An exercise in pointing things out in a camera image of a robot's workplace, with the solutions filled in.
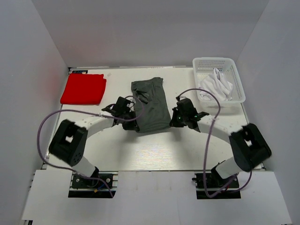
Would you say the white t shirt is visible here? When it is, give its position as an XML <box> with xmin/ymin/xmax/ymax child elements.
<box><xmin>199</xmin><ymin>68</ymin><xmax>233</xmax><ymax>101</ymax></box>

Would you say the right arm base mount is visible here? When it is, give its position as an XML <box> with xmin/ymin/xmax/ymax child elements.
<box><xmin>192</xmin><ymin>173</ymin><xmax>241</xmax><ymax>200</ymax></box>

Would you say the blue label sticker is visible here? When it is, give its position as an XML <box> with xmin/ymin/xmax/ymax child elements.
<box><xmin>71</xmin><ymin>70</ymin><xmax>88</xmax><ymax>74</ymax></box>

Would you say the grey t shirt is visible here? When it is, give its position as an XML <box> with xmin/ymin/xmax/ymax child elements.
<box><xmin>131</xmin><ymin>77</ymin><xmax>171</xmax><ymax>133</ymax></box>

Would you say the red folded t shirt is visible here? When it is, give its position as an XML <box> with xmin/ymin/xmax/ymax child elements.
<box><xmin>60</xmin><ymin>73</ymin><xmax>106</xmax><ymax>105</ymax></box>

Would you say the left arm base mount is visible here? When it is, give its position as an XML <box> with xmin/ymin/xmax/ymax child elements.
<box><xmin>68</xmin><ymin>172</ymin><xmax>118</xmax><ymax>199</ymax></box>

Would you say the white plastic basket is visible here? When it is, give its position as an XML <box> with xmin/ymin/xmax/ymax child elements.
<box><xmin>192</xmin><ymin>57</ymin><xmax>246</xmax><ymax>107</ymax></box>

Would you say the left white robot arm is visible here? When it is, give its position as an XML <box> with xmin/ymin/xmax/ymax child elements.
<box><xmin>49</xmin><ymin>97</ymin><xmax>138</xmax><ymax>187</ymax></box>

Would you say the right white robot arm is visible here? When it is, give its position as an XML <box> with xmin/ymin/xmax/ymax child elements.
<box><xmin>170</xmin><ymin>98</ymin><xmax>272</xmax><ymax>187</ymax></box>

